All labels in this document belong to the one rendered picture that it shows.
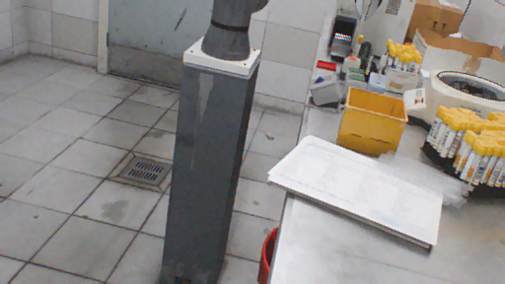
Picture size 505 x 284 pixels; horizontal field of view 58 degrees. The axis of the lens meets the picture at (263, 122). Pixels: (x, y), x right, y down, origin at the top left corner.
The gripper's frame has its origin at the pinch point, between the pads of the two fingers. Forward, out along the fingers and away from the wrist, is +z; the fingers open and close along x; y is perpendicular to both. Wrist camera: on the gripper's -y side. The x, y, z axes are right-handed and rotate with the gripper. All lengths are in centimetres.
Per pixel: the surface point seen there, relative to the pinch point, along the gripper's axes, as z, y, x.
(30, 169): 108, 33, 131
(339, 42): 15.3, 26.2, 3.3
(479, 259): 21, -75, -22
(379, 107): 14.0, -34.1, -6.4
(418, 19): 9, 75, -31
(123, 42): 82, 163, 145
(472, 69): 10.3, 8.7, -38.3
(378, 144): 18, -47, -6
